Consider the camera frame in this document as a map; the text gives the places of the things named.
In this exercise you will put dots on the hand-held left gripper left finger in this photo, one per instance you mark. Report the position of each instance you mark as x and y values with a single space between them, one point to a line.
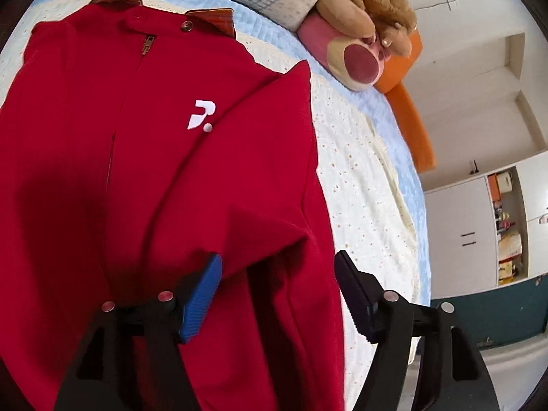
201 299

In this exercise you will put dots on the white bag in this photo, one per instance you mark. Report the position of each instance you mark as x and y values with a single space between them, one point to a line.
506 182

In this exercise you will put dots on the orange box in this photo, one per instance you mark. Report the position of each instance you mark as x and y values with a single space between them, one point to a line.
493 188

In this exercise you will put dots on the brown teddy bear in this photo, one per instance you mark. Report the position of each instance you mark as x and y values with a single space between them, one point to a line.
364 0

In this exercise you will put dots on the red sweater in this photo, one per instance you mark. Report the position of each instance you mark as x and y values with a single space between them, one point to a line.
128 158

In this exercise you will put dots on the white shelf cabinet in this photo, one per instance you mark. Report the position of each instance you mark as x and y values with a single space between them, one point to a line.
458 222

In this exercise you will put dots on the pink bear plush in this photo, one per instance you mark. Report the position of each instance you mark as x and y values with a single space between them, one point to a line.
334 47

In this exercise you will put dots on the cream lace blanket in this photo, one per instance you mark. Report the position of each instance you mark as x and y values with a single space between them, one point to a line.
364 158

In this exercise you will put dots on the dark green board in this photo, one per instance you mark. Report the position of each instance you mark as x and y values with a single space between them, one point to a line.
492 312

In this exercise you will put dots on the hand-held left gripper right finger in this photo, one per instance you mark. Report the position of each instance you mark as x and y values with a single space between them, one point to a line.
355 295

